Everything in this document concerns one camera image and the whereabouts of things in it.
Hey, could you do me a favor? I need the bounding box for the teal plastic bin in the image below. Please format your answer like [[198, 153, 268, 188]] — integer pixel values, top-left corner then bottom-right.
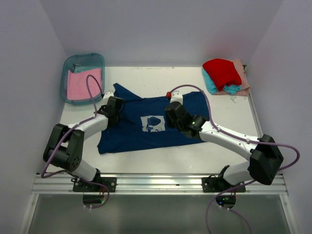
[[59, 53, 105, 105]]

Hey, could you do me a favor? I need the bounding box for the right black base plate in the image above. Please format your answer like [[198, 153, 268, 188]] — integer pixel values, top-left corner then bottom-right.
[[201, 175, 241, 193]]

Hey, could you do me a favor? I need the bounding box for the aluminium mounting rail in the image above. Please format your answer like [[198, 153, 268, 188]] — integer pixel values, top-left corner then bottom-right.
[[31, 174, 288, 195]]

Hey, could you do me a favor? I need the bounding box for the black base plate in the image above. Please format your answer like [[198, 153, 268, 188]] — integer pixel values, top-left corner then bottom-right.
[[71, 177, 117, 193], [201, 175, 241, 193]]

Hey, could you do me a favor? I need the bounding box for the pink beige folded t-shirt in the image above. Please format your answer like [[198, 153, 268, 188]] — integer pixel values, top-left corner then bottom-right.
[[214, 59, 250, 97]]

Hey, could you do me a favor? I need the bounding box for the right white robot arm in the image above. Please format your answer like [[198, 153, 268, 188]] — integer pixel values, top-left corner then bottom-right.
[[165, 101, 284, 192]]

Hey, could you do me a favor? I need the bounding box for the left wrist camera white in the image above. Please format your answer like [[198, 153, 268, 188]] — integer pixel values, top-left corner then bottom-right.
[[101, 91, 114, 99]]

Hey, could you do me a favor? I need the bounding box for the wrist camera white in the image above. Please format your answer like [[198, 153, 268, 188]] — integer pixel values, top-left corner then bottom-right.
[[101, 91, 114, 99], [166, 90, 183, 104]]

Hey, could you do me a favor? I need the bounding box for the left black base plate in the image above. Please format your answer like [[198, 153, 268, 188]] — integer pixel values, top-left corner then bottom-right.
[[71, 177, 117, 193]]

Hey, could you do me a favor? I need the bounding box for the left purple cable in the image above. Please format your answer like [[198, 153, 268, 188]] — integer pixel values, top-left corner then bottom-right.
[[40, 74, 110, 209]]

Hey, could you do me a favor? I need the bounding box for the pink t-shirt in bin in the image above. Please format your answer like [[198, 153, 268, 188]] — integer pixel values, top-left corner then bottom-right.
[[67, 68, 102, 101]]

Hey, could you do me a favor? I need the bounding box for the navy blue Mickey t-shirt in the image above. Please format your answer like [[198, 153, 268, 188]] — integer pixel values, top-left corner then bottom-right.
[[97, 83, 202, 154]]

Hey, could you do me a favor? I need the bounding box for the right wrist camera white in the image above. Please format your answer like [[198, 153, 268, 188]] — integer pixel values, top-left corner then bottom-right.
[[166, 90, 183, 104]]

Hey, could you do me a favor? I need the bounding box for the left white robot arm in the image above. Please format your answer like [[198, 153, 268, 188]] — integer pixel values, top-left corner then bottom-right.
[[40, 96, 125, 192]]

